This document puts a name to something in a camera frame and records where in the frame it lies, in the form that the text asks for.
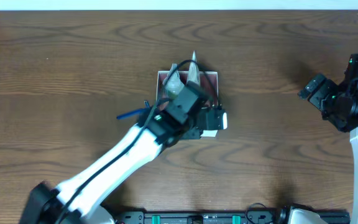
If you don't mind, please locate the clear spray bottle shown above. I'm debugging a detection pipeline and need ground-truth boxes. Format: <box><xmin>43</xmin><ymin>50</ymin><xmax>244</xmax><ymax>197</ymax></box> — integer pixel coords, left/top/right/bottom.
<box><xmin>163</xmin><ymin>63</ymin><xmax>184</xmax><ymax>99</ymax></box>

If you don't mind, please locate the white cream tube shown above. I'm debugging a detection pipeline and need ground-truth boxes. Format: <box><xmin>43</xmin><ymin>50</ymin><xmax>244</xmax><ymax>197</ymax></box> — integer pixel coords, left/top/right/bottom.
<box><xmin>186</xmin><ymin>52</ymin><xmax>200</xmax><ymax>85</ymax></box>

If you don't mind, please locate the blue disposable razor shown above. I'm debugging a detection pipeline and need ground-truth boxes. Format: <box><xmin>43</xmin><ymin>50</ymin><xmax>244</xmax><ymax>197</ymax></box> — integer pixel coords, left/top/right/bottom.
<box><xmin>116</xmin><ymin>100</ymin><xmax>150</xmax><ymax>120</ymax></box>

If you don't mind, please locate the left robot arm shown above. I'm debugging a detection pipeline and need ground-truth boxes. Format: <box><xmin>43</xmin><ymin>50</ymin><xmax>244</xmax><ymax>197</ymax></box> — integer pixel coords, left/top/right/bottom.
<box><xmin>19</xmin><ymin>82</ymin><xmax>227</xmax><ymax>223</ymax></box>

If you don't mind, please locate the white open cardboard box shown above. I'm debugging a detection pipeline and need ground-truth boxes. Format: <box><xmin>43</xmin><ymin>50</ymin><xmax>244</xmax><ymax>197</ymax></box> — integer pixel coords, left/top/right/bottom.
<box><xmin>155</xmin><ymin>70</ymin><xmax>219</xmax><ymax>139</ymax></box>

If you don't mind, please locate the black left cable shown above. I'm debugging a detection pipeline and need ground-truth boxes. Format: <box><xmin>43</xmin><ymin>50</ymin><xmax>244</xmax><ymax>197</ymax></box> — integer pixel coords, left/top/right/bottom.
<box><xmin>54</xmin><ymin>59</ymin><xmax>220</xmax><ymax>224</ymax></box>

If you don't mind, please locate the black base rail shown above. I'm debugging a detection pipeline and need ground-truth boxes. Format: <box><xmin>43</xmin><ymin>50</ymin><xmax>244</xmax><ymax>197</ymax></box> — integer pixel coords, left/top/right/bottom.
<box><xmin>113</xmin><ymin>210</ymin><xmax>351</xmax><ymax>224</ymax></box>

